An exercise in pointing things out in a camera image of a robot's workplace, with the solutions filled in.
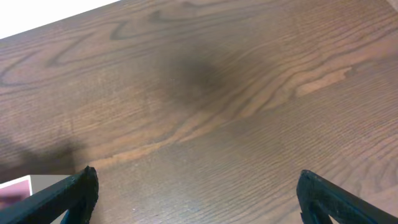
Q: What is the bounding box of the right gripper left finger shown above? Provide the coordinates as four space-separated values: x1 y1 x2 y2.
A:
1 166 99 224

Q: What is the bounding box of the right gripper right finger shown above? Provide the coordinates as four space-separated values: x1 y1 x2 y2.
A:
296 170 397 224

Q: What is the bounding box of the white pink cardboard box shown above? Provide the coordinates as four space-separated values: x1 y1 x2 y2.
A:
1 175 69 210

